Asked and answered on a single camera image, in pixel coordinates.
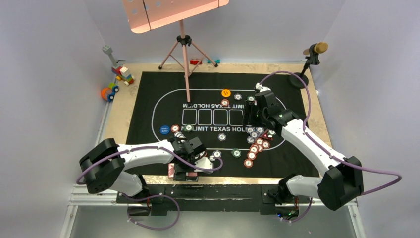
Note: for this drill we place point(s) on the blue poker chip stack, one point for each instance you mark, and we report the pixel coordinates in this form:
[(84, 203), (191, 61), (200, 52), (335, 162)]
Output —
[(217, 154)]

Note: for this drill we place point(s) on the yellow big blind button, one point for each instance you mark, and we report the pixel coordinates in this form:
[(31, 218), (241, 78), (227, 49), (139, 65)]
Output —
[(226, 93)]

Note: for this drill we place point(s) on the lone blue chip mid-table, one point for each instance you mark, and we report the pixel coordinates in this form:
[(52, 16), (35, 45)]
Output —
[(222, 137)]

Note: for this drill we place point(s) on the small red toy block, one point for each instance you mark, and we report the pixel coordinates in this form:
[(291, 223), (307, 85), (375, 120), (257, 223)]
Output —
[(196, 61)]

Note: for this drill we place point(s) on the aluminium mounting rail frame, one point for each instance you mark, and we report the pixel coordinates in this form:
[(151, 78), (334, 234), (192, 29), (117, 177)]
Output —
[(266, 199)]

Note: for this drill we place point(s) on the red playing card box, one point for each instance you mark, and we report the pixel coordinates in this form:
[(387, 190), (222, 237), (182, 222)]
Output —
[(171, 170)]

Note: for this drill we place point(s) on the green poker chip stack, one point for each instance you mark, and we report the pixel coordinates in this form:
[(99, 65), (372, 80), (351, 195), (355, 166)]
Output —
[(236, 153)]

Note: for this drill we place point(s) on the gold microphone on stand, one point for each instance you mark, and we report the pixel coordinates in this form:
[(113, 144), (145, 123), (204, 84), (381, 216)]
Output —
[(311, 56)]

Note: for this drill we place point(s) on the pink music stand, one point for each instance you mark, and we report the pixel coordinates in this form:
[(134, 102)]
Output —
[(148, 15)]

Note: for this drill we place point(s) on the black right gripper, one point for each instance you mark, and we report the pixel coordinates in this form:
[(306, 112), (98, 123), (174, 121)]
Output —
[(250, 107)]

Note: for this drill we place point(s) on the red triangular all-in marker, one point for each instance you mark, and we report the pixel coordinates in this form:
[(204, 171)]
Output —
[(266, 136)]

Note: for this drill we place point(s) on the green chips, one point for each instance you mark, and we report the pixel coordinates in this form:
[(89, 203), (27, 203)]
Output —
[(188, 128), (271, 132), (251, 98)]

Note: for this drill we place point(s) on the blue chips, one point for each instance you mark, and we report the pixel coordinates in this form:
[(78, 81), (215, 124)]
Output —
[(178, 135), (237, 97), (254, 133)]

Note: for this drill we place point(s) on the small teal toy block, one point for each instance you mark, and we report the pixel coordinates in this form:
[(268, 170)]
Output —
[(213, 62)]

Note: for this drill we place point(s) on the colourful toy block train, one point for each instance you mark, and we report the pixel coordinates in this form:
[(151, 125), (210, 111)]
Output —
[(123, 74)]

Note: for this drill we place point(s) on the blue small blind button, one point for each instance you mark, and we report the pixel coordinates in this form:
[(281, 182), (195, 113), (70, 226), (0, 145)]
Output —
[(164, 130)]

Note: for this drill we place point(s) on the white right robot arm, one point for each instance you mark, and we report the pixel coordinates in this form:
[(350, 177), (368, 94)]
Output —
[(340, 180)]

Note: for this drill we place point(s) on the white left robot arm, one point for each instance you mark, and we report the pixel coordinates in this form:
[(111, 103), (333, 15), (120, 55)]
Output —
[(106, 165)]

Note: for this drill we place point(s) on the black poker table mat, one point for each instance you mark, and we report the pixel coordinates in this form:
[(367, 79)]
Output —
[(161, 100)]

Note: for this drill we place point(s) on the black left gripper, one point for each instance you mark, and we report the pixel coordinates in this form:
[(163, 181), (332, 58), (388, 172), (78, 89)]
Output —
[(180, 173)]

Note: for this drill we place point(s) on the grey toy block tower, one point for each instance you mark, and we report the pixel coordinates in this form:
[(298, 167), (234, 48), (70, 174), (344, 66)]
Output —
[(108, 51)]

